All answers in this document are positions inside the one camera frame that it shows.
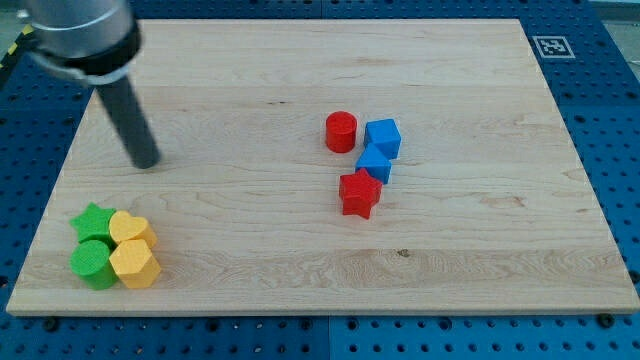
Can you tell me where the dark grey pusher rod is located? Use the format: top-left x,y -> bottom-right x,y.
97,76 -> 161,169

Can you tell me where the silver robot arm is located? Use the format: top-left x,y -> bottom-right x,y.
19,0 -> 161,169

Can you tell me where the yellow hexagon block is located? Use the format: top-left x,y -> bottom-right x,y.
109,240 -> 161,289

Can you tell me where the green star block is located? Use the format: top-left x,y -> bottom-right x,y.
69,202 -> 116,250

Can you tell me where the yellow heart block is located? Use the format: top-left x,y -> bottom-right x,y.
109,210 -> 158,248

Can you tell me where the green cylinder block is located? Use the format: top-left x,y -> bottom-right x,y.
69,240 -> 118,290

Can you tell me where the wooden board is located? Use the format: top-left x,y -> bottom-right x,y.
7,19 -> 639,317

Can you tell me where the red cylinder block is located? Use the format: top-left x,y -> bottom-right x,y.
325,111 -> 358,153

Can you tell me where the red star block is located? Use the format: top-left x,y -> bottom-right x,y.
339,168 -> 383,219

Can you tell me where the blue pentagon block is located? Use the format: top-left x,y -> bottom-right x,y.
355,144 -> 392,184

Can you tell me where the blue cube block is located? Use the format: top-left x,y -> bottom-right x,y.
364,118 -> 402,159

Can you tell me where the white fiducial marker tag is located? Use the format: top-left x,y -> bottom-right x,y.
533,35 -> 575,59

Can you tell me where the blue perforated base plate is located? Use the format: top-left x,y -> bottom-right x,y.
1,0 -> 639,359

